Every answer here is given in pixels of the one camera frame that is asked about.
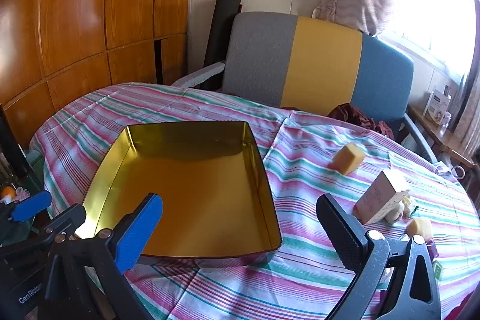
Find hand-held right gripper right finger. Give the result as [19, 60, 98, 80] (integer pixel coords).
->
[316, 193, 442, 320]

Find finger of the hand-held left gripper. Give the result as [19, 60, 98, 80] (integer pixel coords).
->
[39, 203, 88, 244]
[0, 190, 53, 231]

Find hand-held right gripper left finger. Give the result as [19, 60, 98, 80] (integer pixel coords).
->
[37, 193, 164, 320]

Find white and pink carton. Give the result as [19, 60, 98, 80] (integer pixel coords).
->
[354, 169, 411, 225]

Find white fluffy packet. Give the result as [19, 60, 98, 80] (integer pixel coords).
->
[386, 198, 413, 223]

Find yellow block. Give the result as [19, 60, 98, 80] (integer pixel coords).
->
[330, 142, 365, 176]

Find gold metal tin box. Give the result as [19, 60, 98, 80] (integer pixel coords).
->
[80, 121, 283, 266]

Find small round yellow cake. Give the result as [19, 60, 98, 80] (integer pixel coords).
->
[407, 217, 432, 238]

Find purple snack packet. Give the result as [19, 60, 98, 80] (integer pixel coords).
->
[425, 239, 439, 261]

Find black upright object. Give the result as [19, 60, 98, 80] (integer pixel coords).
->
[0, 104, 31, 176]

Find striped tablecloth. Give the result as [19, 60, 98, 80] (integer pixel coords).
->
[29, 82, 477, 320]

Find dark red cloth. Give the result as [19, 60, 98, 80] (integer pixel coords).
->
[327, 103, 395, 140]

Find wooden side table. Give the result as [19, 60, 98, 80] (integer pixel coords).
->
[407, 104, 475, 171]

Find white printed box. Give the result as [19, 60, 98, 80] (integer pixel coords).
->
[423, 85, 452, 118]

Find white foam chair armrest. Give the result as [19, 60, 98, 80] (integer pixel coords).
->
[170, 61, 226, 88]

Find grey yellow blue chair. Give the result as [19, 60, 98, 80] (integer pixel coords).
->
[221, 12, 437, 163]

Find beige side curtain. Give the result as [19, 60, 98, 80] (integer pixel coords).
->
[450, 73, 480, 163]

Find wooden wardrobe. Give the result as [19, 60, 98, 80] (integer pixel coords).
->
[0, 0, 197, 152]

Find black rolled mat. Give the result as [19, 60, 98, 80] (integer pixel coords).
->
[203, 0, 242, 67]

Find window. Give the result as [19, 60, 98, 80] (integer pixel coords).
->
[379, 0, 480, 81]

